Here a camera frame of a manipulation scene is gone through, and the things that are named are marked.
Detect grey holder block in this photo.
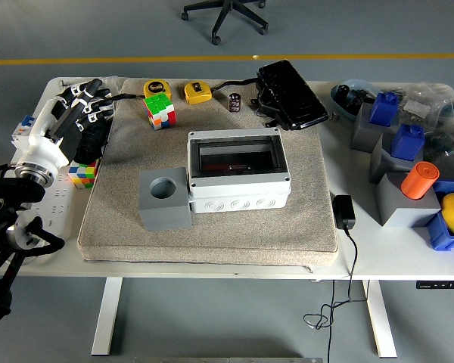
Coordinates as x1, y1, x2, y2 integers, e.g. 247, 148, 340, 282
375, 172, 442, 228
368, 132, 427, 185
350, 101, 400, 154

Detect clear bags of components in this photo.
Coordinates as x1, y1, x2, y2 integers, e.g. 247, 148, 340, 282
385, 82, 454, 182

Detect grey-blue bowl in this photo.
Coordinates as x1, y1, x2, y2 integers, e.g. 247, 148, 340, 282
329, 78, 379, 122

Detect grey-brown fabric mat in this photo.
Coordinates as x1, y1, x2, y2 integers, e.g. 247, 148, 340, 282
77, 78, 340, 267

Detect black adapter cord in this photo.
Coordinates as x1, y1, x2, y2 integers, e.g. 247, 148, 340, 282
303, 226, 368, 363

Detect blue storage bin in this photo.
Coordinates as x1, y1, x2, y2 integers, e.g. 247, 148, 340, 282
425, 180, 454, 251

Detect small colourful puzzle cube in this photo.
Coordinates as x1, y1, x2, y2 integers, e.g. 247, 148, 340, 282
67, 158, 101, 190

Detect black office chair base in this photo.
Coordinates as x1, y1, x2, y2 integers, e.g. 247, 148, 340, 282
180, 0, 269, 46

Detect white power strip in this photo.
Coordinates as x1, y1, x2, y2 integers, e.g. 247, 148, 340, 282
22, 162, 80, 240

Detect black table control panel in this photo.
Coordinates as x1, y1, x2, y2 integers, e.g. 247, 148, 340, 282
415, 280, 454, 290

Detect grey electrical enclosure box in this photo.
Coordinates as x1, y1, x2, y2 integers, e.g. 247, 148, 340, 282
187, 127, 292, 215

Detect yellow tape measure black clip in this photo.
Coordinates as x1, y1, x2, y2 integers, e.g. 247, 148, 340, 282
184, 81, 213, 106

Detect white table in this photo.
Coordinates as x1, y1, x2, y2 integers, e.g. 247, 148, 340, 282
0, 77, 454, 358

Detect black power adapter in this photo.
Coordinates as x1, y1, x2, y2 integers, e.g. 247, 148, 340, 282
331, 194, 356, 230

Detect grey block with round hole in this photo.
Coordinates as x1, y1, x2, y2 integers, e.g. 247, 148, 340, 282
138, 166, 193, 231

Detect large colourful puzzle cube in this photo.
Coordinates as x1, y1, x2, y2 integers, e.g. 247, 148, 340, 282
142, 93, 178, 131

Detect transparent hinged box lid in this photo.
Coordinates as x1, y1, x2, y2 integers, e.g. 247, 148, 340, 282
194, 136, 282, 173

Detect blue plastic block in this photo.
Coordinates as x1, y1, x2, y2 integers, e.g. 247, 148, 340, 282
368, 92, 401, 128
390, 123, 426, 163

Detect black cloth bundle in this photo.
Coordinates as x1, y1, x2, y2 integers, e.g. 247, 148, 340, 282
73, 120, 113, 166

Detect yellow tape measure round label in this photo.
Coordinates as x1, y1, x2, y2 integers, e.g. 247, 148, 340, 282
142, 79, 173, 101

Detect white circuit breaker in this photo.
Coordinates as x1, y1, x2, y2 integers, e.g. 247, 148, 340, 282
10, 114, 37, 150

